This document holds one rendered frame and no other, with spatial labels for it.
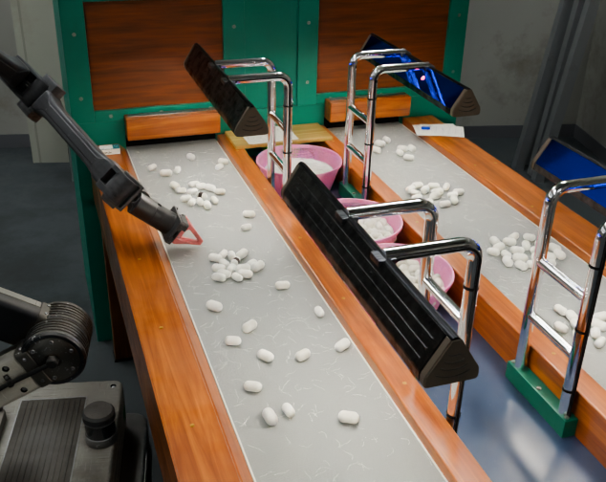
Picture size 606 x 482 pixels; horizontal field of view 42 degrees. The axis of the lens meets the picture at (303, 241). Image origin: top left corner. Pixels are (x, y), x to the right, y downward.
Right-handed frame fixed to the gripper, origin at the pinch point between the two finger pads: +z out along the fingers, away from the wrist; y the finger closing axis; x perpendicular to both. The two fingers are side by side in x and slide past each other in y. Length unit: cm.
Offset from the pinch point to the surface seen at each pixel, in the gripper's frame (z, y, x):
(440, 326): -11, -99, -35
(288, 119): 6.1, 16.6, -36.5
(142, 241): -11.1, 1.7, 7.9
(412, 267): 37, -24, -29
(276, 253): 14.8, -8.6, -10.0
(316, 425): 7, -72, -3
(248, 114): -12.5, -5.7, -33.4
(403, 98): 59, 68, -63
